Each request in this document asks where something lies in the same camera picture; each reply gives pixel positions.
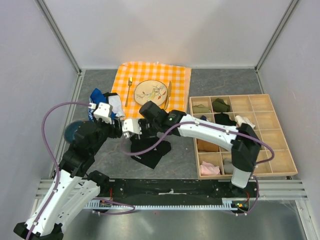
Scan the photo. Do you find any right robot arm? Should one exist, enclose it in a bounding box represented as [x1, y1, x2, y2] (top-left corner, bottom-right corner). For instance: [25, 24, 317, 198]
[132, 101, 262, 197]

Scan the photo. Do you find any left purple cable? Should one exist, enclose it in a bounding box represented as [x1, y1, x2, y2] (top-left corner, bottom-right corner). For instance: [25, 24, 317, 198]
[24, 101, 137, 240]

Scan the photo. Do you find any pink rolled underwear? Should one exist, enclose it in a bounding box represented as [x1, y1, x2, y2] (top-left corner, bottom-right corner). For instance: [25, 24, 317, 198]
[200, 161, 221, 176]

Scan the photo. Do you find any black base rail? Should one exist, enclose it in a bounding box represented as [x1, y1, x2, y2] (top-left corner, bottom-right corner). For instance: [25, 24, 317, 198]
[98, 178, 258, 206]

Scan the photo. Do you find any purple cable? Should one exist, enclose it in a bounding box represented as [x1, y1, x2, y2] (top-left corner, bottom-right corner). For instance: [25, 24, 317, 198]
[120, 118, 276, 217]
[24, 101, 137, 240]

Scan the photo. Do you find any brown rolled underwear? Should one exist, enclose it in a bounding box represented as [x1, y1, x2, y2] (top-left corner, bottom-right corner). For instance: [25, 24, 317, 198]
[196, 139, 220, 152]

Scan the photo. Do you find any wooden compartment tray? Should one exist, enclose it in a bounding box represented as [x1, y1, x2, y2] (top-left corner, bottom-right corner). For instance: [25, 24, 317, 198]
[193, 94, 298, 180]

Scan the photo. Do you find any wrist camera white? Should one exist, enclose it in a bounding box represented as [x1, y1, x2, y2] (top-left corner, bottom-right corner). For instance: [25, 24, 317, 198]
[122, 118, 142, 139]
[88, 102, 113, 124]

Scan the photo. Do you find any blue ceramic bowl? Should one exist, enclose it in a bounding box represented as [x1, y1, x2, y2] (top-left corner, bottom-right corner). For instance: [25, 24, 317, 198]
[63, 120, 83, 144]

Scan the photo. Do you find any gold knife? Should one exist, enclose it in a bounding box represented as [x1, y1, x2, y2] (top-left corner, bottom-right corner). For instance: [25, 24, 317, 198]
[163, 81, 172, 110]

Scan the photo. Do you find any orange checkered cloth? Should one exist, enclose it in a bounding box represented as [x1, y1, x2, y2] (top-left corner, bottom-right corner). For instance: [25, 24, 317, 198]
[111, 61, 191, 118]

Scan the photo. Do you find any olive rolled underwear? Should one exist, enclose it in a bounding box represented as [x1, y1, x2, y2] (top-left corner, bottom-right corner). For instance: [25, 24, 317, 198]
[192, 104, 211, 114]

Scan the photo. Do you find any decorated ceramic plate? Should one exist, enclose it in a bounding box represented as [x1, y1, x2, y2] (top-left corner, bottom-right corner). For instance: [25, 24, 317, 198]
[134, 80, 168, 106]

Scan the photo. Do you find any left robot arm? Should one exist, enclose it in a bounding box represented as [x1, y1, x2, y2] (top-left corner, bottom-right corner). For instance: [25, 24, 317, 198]
[13, 119, 122, 240]

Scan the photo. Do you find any blue underwear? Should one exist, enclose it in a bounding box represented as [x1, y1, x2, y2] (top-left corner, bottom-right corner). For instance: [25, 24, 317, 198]
[86, 88, 117, 123]

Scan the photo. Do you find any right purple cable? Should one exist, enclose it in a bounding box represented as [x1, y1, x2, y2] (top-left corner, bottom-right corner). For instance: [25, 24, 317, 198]
[120, 118, 276, 217]

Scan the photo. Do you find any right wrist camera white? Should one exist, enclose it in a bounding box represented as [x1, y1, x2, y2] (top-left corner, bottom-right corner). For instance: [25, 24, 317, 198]
[122, 118, 142, 139]

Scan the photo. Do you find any navy rolled underwear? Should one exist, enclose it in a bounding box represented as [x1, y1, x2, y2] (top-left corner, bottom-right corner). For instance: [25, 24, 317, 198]
[200, 115, 214, 123]

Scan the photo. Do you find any white rolled underwear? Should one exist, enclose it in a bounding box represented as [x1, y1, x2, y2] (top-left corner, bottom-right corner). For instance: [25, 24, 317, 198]
[235, 115, 256, 129]

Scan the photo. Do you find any black underwear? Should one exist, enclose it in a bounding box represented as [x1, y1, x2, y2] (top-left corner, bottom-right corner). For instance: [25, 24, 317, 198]
[130, 136, 172, 169]
[214, 113, 237, 126]

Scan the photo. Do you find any grey rolled underwear front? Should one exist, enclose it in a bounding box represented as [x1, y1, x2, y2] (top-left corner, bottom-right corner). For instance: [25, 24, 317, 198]
[223, 158, 234, 175]

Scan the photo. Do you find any grey cable duct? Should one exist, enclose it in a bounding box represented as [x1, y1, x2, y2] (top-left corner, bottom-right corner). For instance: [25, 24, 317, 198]
[82, 198, 251, 211]

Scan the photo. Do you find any black rolled underwear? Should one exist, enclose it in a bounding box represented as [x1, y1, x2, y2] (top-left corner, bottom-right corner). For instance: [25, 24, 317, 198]
[214, 113, 237, 126]

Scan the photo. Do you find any dark green rolled underwear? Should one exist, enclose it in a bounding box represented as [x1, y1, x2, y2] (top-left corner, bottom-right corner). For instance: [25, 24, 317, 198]
[212, 98, 231, 113]

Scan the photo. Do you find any gold fork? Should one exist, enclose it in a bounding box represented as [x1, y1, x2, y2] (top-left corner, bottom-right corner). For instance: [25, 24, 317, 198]
[125, 77, 133, 107]

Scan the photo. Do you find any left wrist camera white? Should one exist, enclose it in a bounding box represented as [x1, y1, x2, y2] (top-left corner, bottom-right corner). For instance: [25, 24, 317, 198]
[88, 102, 113, 124]

